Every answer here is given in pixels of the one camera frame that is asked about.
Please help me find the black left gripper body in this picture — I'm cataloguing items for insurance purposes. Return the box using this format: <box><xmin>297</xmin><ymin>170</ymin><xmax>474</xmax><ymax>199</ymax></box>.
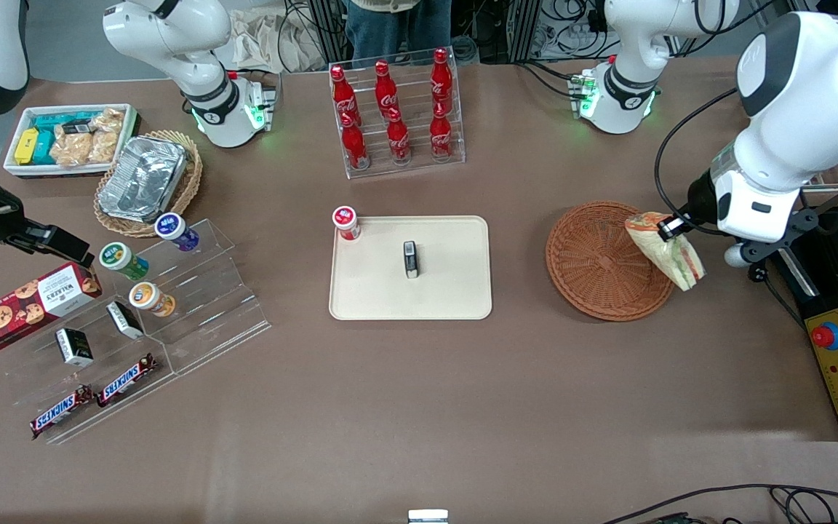
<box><xmin>686</xmin><ymin>170</ymin><xmax>719</xmax><ymax>229</ymax></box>

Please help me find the triangular sandwich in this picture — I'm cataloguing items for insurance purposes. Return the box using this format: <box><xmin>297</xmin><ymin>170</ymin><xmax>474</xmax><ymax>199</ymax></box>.
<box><xmin>624</xmin><ymin>211</ymin><xmax>707</xmax><ymax>292</ymax></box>

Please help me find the brown round wicker basket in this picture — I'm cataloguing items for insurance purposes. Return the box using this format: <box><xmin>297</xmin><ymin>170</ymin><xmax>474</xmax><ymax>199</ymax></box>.
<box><xmin>545</xmin><ymin>202</ymin><xmax>678</xmax><ymax>322</ymax></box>

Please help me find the aluminium foil tray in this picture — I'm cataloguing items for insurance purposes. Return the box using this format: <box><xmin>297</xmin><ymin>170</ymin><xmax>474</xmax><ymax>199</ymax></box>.
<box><xmin>97</xmin><ymin>135</ymin><xmax>188</xmax><ymax>223</ymax></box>

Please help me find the tan oval wicker basket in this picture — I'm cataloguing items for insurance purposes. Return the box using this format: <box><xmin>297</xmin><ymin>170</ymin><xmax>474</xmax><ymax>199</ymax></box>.
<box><xmin>94</xmin><ymin>130</ymin><xmax>204</xmax><ymax>239</ymax></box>

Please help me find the beige plastic tray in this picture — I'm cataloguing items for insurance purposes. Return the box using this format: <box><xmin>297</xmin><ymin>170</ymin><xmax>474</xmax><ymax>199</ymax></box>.
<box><xmin>328</xmin><ymin>215</ymin><xmax>493</xmax><ymax>321</ymax></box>

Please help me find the green lid yogurt cup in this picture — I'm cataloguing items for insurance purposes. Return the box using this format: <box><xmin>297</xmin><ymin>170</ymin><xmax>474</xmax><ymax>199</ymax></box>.
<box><xmin>99</xmin><ymin>242</ymin><xmax>150</xmax><ymax>282</ymax></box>

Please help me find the yellow snack box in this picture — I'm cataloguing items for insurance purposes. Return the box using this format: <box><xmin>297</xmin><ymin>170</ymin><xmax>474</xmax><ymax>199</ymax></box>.
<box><xmin>14</xmin><ymin>128</ymin><xmax>40</xmax><ymax>166</ymax></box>

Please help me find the red cookie box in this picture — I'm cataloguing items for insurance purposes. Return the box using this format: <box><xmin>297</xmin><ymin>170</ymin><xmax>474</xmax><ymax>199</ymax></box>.
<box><xmin>0</xmin><ymin>262</ymin><xmax>103</xmax><ymax>355</ymax></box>

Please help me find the small black white carton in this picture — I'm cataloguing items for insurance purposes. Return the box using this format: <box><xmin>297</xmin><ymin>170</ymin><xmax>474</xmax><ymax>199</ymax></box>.
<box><xmin>106</xmin><ymin>301</ymin><xmax>145</xmax><ymax>341</ymax></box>
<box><xmin>55</xmin><ymin>327</ymin><xmax>94</xmax><ymax>368</ymax></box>

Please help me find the orange lid yogurt cup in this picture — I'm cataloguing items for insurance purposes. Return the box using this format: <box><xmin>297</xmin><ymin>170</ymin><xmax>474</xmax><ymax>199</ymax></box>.
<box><xmin>129</xmin><ymin>282</ymin><xmax>177</xmax><ymax>318</ymax></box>

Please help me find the clear bag of crackers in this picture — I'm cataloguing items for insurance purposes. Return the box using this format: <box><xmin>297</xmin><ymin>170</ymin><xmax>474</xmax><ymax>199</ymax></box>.
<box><xmin>88</xmin><ymin>108</ymin><xmax>126</xmax><ymax>164</ymax></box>
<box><xmin>50</xmin><ymin>124</ymin><xmax>94</xmax><ymax>167</ymax></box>

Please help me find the white rectangular snack bin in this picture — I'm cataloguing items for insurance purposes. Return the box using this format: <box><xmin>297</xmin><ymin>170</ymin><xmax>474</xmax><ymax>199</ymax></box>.
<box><xmin>3</xmin><ymin>103</ymin><xmax>140</xmax><ymax>179</ymax></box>

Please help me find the purple lid yogurt cup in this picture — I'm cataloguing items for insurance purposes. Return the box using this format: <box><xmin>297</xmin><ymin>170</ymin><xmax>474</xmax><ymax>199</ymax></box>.
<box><xmin>155</xmin><ymin>212</ymin><xmax>200</xmax><ymax>253</ymax></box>

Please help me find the snickers chocolate bar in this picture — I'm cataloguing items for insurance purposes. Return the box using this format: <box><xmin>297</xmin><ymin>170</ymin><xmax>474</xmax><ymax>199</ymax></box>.
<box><xmin>30</xmin><ymin>384</ymin><xmax>95</xmax><ymax>440</ymax></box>
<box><xmin>96</xmin><ymin>354</ymin><xmax>158</xmax><ymax>408</ymax></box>

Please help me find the clear acrylic stepped display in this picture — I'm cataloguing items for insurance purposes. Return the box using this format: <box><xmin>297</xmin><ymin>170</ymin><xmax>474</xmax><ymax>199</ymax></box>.
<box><xmin>0</xmin><ymin>218</ymin><xmax>272</xmax><ymax>445</ymax></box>

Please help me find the red cola bottle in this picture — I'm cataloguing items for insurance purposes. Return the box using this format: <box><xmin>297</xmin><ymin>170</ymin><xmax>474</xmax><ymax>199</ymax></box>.
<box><xmin>430</xmin><ymin>48</ymin><xmax>454</xmax><ymax>110</ymax></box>
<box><xmin>339</xmin><ymin>113</ymin><xmax>370</xmax><ymax>170</ymax></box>
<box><xmin>374</xmin><ymin>60</ymin><xmax>399</xmax><ymax>117</ymax></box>
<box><xmin>429</xmin><ymin>102</ymin><xmax>455</xmax><ymax>162</ymax></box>
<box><xmin>330</xmin><ymin>64</ymin><xmax>361</xmax><ymax>126</ymax></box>
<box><xmin>386</xmin><ymin>106</ymin><xmax>411</xmax><ymax>165</ymax></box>

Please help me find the clear acrylic bottle rack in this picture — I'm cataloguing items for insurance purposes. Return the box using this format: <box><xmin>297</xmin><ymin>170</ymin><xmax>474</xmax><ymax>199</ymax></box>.
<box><xmin>328</xmin><ymin>46</ymin><xmax>467</xmax><ymax>180</ymax></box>

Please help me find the red capped small bottle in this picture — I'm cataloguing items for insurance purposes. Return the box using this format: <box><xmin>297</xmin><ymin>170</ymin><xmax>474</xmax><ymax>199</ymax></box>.
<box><xmin>332</xmin><ymin>206</ymin><xmax>362</xmax><ymax>241</ymax></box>

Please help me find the crumpled beige cloth bag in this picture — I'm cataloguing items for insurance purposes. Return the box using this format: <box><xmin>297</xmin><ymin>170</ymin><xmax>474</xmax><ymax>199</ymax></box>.
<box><xmin>228</xmin><ymin>6</ymin><xmax>327</xmax><ymax>74</ymax></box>

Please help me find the person in jeans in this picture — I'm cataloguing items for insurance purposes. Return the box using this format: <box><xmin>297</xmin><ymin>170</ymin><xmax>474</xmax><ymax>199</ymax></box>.
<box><xmin>343</xmin><ymin>0</ymin><xmax>456</xmax><ymax>70</ymax></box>

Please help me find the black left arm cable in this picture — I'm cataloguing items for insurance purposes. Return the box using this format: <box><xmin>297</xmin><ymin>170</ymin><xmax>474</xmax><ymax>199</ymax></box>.
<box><xmin>654</xmin><ymin>87</ymin><xmax>740</xmax><ymax>235</ymax></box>

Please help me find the black cable with plug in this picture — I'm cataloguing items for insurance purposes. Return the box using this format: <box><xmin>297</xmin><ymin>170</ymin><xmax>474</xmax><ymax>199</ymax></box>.
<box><xmin>746</xmin><ymin>263</ymin><xmax>807</xmax><ymax>328</ymax></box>

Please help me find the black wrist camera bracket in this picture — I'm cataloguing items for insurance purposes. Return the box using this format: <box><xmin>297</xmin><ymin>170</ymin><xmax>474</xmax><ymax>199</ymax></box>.
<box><xmin>739</xmin><ymin>207</ymin><xmax>818</xmax><ymax>264</ymax></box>

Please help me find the black cable on floor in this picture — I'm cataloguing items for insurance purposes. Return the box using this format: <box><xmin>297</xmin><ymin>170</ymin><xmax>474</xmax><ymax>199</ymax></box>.
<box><xmin>601</xmin><ymin>483</ymin><xmax>838</xmax><ymax>524</ymax></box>

